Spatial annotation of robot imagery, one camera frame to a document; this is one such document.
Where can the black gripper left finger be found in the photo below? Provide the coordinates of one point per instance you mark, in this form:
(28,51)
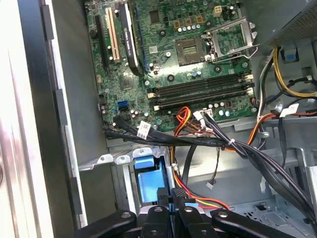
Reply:
(153,223)

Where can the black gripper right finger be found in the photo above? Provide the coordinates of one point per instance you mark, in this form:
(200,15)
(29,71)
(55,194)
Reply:
(193,223)

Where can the hard disk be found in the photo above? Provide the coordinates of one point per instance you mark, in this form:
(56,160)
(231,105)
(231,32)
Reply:
(148,181)

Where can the metal disk bay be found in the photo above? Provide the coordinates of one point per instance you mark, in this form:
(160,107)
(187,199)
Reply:
(106,158)

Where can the black RAM slot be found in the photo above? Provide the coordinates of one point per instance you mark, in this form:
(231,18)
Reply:
(203,87)
(203,99)
(203,81)
(203,93)

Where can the blue expansion slot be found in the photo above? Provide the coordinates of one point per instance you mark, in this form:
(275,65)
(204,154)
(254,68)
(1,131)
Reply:
(142,49)

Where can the black expansion slot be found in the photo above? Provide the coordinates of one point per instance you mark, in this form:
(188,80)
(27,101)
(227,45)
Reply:
(102,44)

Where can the white expansion slot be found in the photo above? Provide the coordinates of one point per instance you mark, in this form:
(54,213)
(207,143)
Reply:
(112,37)

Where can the metal drive cage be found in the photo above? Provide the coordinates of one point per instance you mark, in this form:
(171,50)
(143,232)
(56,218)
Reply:
(304,173)

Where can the black PC case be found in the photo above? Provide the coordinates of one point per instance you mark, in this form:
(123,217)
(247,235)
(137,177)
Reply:
(74,99)

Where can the green motherboard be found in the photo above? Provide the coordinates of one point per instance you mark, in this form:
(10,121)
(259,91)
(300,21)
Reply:
(161,74)

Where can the thin metal locking lever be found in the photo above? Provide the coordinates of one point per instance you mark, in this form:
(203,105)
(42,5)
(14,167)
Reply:
(232,59)

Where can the CPU socket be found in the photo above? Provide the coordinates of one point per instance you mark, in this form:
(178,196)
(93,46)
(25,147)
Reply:
(190,50)

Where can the black graphics card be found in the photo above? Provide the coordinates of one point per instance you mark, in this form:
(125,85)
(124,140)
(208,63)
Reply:
(130,44)

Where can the metal socket cover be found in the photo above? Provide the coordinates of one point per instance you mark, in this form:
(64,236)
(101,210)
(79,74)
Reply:
(244,37)

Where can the small blue plastic tab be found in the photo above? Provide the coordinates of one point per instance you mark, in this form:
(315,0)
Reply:
(289,55)

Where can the grey power supply unit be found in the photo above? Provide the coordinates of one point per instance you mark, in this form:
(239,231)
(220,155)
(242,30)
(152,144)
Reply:
(297,27)

